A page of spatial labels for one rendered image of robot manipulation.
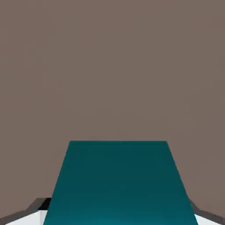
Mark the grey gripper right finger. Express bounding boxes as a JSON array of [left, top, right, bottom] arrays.
[[188, 198, 225, 225]]

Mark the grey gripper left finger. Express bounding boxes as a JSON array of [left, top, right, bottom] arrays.
[[0, 197, 52, 225]]

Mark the small teal cube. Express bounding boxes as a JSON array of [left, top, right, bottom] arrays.
[[43, 140, 199, 225]]

